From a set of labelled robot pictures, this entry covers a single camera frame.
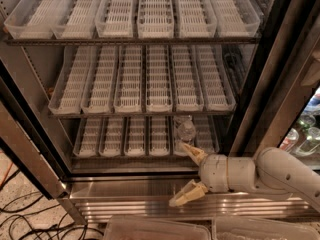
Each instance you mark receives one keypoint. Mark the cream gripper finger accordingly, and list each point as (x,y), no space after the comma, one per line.
(196,154)
(191,191)

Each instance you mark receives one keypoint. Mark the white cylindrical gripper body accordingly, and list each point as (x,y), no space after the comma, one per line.
(213,173)

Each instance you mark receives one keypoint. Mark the clear plastic water bottle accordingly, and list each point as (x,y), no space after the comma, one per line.
(186,132)

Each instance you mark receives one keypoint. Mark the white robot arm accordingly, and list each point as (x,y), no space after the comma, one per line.
(272,174)

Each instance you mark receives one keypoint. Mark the bottom shelf tray six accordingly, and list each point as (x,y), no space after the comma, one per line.
(206,138)

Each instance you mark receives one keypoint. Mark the shelf tray six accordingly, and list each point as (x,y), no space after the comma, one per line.
(235,18)
(206,138)
(215,85)

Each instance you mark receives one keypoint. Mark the bottom shelf tray five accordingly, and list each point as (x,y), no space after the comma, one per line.
(174,137)

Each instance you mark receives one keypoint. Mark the shelf tray five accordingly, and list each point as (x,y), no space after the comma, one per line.
(195,18)
(188,93)
(174,137)

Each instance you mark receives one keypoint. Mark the bottom shelf tray four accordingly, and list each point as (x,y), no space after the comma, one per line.
(158,136)

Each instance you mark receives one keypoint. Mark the shelf tray four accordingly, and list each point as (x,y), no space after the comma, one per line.
(158,136)
(155,19)
(158,82)

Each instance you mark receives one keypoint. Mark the middle shelf tray five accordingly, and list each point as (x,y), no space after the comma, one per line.
(188,93)

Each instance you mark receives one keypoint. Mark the middle shelf tray six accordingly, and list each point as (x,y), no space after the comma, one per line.
(215,85)

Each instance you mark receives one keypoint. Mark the middle shelf tray four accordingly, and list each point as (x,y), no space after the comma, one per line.
(158,82)

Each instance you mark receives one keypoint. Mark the bottom shelf tray three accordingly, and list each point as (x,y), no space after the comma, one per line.
(135,137)

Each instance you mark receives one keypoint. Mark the shelf tray three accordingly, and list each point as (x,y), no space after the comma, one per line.
(127,97)
(115,18)
(135,137)

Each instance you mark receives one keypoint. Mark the red label bottle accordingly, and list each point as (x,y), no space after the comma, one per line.
(290,140)

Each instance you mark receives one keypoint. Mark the bottom shelf tray two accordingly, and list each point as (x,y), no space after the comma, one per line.
(111,137)

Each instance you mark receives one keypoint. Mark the shelf tray two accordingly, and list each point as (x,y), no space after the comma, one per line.
(97,96)
(74,19)
(111,137)

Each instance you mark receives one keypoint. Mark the glass fridge door right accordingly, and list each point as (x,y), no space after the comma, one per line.
(284,75)

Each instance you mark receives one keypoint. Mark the middle shelf tray three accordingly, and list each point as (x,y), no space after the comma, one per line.
(127,97)

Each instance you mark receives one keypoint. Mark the green clear bottle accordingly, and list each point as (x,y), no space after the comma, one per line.
(309,135)

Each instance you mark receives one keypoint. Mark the bottom shelf tray one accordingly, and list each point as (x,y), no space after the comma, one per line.
(88,136)

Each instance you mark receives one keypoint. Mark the shelf tray one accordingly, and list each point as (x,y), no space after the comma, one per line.
(88,136)
(32,19)
(70,85)

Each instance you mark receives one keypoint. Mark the middle shelf tray two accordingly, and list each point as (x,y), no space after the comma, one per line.
(97,96)

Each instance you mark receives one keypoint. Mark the stainless steel fridge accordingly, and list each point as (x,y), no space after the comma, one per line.
(94,189)

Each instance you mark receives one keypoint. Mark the top shelf tray five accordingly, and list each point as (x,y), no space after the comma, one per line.
(195,18)

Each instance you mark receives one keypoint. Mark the top shelf tray four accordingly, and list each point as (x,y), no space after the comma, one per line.
(155,19)

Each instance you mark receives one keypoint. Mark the middle shelf tray one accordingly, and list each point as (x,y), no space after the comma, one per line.
(70,85)

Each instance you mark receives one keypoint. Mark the top shelf tray six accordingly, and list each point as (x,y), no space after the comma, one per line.
(235,18)

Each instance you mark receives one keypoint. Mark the top shelf tray three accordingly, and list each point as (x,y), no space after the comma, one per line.
(115,18)

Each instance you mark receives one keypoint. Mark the top shelf tray two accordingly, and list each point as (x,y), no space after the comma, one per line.
(74,19)

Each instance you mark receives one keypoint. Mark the top shelf tray one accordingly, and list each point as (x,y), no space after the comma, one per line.
(32,19)

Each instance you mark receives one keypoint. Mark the clear plastic bin right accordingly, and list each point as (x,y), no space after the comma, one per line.
(244,228)

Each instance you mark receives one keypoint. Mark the clear plastic bin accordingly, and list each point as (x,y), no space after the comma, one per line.
(244,228)
(124,227)

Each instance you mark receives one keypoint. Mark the clear plastic bin left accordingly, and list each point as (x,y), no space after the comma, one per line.
(124,227)

